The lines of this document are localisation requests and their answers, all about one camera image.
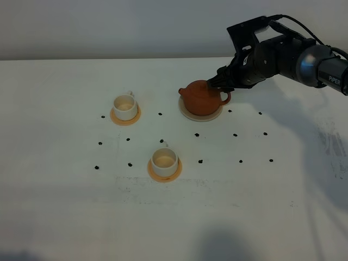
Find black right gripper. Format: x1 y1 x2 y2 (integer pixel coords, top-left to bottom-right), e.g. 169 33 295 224
207 40 299 92

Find brown clay teapot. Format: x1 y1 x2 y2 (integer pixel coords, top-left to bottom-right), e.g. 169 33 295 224
178 80 231 116

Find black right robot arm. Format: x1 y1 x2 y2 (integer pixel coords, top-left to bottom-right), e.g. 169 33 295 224
207 39 347 95

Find beige teapot saucer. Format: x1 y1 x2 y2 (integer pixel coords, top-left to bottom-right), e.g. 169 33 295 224
178 97 223 122

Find near white teacup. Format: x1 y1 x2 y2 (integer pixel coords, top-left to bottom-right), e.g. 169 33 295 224
150 141 178 178

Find white teacup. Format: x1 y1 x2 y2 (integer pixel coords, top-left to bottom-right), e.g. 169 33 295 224
113 91 138 121
150 141 178 178

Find far white teacup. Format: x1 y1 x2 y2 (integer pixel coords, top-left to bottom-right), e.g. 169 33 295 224
113 91 138 121

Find far orange coaster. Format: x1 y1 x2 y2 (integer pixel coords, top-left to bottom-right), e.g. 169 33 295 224
110 106 141 126

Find orange coaster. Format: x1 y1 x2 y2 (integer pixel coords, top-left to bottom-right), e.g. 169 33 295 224
110 106 141 126
147 159 182 183

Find near orange coaster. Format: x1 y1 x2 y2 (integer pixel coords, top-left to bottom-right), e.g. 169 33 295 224
147 159 182 183

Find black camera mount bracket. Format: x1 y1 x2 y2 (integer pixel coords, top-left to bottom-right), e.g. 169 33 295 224
227 16 268 55

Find black camera cable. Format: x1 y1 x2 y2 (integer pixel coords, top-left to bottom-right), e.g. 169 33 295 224
269 14 348 60

